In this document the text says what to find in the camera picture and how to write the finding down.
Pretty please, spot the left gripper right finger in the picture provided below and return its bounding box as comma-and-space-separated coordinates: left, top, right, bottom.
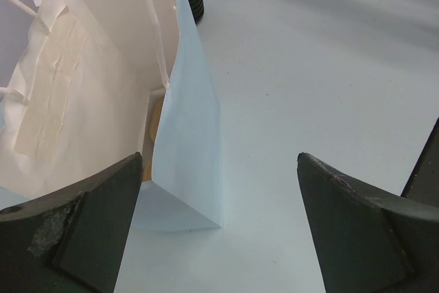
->
297, 152, 438, 292

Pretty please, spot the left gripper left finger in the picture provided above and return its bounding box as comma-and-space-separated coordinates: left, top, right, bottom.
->
1, 152, 143, 292

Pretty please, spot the light blue paper bag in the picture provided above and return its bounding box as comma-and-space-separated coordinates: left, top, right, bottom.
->
0, 0, 223, 232

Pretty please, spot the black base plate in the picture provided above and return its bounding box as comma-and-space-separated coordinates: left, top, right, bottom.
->
401, 120, 439, 207

